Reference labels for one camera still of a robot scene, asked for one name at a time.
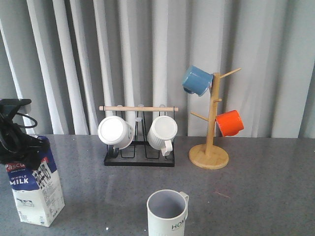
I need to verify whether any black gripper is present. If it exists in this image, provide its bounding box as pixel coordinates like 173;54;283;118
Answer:
0;98;49;170

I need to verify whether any black wire mug rack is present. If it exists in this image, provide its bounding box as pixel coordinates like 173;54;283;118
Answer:
99;105;179;167

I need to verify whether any grey white curtain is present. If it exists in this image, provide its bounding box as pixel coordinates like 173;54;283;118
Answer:
0;0;315;138

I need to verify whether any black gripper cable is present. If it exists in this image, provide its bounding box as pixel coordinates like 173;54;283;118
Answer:
0;112;38;154

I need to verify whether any wooden mug tree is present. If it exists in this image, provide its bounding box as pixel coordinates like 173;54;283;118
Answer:
189;68;241;170

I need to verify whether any white HOME mug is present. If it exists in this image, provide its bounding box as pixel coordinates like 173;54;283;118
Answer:
146;189;189;236

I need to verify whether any orange enamel mug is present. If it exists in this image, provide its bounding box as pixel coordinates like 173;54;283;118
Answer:
216;110;244;137

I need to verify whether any white ribbed mug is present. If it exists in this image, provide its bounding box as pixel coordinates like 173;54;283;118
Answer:
147;116;178;156

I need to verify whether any blue enamel mug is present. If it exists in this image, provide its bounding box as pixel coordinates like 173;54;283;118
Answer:
182;65;214;96

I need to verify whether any white smiley mug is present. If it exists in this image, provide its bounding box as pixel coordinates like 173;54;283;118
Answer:
97;116;134;149

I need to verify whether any blue white milk carton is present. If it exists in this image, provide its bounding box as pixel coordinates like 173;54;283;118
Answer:
5;148;64;227

